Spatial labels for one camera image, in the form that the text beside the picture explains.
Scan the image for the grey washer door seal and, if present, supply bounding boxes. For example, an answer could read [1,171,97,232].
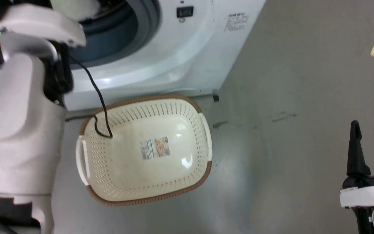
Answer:
[66,0,161,70]

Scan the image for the black washer door latch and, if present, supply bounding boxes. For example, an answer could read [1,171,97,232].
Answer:
[177,6,194,18]

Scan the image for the cream plastic laundry basket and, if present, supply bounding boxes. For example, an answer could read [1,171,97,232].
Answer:
[76,94,213,207]

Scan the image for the white cloth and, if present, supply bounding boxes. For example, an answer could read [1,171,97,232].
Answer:
[50,0,100,20]

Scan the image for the printed basket label sticker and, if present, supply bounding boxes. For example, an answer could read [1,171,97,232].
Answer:
[141,136,170,160]

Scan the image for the printed washer info label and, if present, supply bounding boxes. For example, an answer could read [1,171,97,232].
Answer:
[224,13,250,32]

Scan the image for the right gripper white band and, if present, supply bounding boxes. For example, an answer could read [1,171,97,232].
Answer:
[340,120,374,234]

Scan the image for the white front-load washing machine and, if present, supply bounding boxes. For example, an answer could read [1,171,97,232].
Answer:
[0,0,267,112]

